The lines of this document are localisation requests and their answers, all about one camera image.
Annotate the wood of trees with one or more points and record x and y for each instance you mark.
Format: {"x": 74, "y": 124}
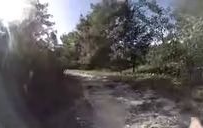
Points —
{"x": 122, "y": 36}

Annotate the dirt track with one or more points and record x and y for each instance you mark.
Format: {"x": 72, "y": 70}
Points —
{"x": 122, "y": 103}

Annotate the grass patch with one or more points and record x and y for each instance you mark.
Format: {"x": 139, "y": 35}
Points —
{"x": 145, "y": 76}

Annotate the dark bush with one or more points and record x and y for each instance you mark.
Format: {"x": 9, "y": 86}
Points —
{"x": 29, "y": 76}

